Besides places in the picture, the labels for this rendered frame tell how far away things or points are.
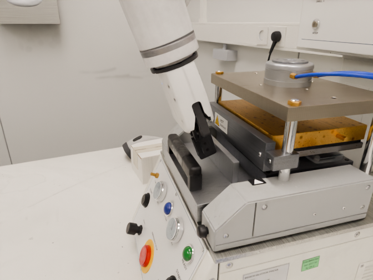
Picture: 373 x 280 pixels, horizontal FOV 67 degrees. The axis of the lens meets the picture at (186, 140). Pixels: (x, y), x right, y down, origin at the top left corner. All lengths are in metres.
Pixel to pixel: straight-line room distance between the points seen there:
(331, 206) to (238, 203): 0.15
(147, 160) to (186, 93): 0.48
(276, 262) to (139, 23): 0.38
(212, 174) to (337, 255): 0.23
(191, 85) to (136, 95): 1.62
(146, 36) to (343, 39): 0.38
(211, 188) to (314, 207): 0.15
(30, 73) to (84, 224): 1.31
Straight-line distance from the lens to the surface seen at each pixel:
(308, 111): 0.40
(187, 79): 0.40
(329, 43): 0.65
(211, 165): 0.51
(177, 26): 0.40
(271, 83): 0.50
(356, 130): 0.52
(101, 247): 0.69
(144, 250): 0.59
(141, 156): 0.85
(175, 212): 0.52
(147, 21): 0.40
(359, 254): 0.56
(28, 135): 2.03
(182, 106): 0.41
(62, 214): 0.82
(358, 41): 0.60
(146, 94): 2.03
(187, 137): 0.61
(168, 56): 0.40
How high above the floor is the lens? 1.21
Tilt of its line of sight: 22 degrees down
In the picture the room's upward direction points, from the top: straight up
